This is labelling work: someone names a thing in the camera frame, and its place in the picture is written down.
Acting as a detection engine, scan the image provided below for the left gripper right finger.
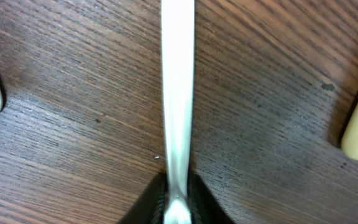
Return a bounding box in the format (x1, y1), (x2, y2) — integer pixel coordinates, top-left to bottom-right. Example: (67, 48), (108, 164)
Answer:
(188, 174), (234, 224)

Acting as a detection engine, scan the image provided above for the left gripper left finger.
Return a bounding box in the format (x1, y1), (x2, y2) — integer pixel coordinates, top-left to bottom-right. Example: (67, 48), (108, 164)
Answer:
(118, 173), (167, 224)

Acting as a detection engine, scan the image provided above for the white slim plastic fork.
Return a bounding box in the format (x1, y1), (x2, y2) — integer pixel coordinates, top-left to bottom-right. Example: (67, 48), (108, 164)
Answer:
(161, 0), (195, 224)

